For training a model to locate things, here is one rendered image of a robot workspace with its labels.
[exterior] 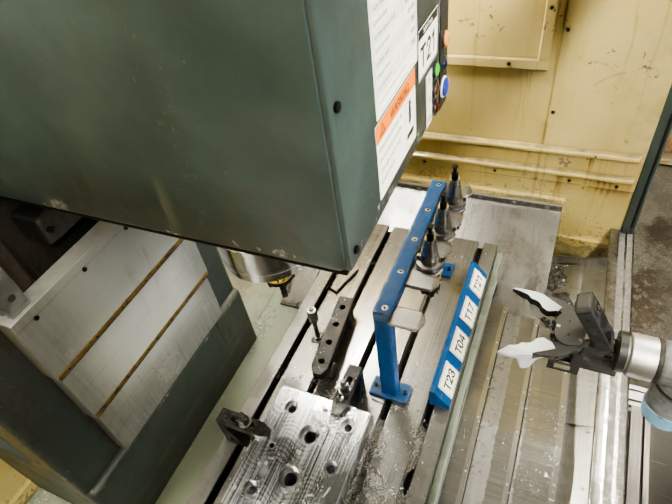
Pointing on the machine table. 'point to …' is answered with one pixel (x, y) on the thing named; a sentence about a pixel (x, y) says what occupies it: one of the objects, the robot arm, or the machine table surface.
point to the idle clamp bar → (333, 338)
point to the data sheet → (391, 46)
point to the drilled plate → (348, 449)
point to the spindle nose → (256, 267)
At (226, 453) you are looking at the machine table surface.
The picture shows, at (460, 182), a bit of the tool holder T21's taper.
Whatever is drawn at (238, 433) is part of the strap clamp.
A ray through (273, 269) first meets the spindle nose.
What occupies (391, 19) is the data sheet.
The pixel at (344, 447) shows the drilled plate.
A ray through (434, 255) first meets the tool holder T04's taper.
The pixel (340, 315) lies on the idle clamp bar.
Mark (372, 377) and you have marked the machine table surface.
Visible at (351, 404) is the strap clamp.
